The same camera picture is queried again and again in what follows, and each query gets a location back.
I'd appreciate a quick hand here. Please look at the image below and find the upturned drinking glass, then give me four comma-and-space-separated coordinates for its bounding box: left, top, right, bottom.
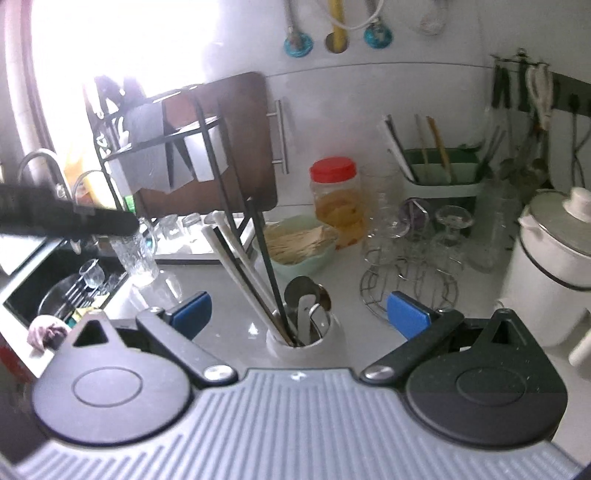
158, 214, 183, 241
180, 213, 202, 242

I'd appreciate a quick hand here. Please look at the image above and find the red lid plastic jar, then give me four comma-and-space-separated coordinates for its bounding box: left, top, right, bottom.
308, 157, 367, 249

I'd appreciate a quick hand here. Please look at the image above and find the black chopstick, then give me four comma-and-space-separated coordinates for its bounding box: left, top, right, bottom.
204, 222, 297, 347
246, 197, 297, 346

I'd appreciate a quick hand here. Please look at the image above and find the upturned drinking glass right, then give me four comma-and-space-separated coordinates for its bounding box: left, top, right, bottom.
180, 213, 202, 242

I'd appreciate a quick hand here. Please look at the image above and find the wine glass in sink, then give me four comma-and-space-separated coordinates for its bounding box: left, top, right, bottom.
78, 259, 105, 289

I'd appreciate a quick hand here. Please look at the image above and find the white black-edged ceramic spoon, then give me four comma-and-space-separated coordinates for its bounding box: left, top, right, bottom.
310, 303, 331, 338

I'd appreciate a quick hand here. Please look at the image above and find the upturned drinking glass middle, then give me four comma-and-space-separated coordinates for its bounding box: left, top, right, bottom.
158, 214, 183, 241

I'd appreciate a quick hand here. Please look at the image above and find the yellow detergent bottle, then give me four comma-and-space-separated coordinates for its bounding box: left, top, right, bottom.
64, 159, 115, 209

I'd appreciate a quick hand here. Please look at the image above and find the white ceramic soup spoon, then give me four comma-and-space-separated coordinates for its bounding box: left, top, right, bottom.
297, 294, 315, 346

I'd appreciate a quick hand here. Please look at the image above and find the white electric cooker pot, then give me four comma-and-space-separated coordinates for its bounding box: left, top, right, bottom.
497, 187, 590, 347

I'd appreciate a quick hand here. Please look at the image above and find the white chopstick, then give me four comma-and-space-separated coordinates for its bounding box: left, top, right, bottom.
201, 225, 270, 331
204, 210, 274, 310

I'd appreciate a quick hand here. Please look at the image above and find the brown wooden chopstick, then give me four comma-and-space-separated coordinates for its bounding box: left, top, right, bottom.
260, 298, 290, 344

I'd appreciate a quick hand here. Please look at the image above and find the green chopstick holder caddy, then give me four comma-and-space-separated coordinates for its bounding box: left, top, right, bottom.
375, 112, 509, 202

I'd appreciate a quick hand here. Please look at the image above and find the green basket of sticks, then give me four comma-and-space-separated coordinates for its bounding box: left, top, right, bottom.
263, 215, 339, 279

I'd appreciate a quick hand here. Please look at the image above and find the black dish rack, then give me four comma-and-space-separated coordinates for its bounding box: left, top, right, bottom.
85, 77, 249, 239

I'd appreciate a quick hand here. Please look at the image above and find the large steel spoon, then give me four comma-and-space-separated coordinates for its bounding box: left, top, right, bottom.
284, 276, 332, 324

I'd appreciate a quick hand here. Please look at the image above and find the white ceramic utensil jar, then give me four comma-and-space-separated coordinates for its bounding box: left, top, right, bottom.
266, 313, 352, 369

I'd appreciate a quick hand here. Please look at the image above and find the wooden cutting board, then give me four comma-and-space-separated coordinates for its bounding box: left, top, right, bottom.
134, 72, 277, 218

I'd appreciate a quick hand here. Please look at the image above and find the chrome kitchen faucet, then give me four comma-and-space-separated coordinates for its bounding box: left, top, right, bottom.
17, 147, 84, 255

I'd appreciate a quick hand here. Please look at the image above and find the wire glass drying rack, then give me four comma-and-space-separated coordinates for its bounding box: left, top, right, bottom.
360, 198, 474, 321

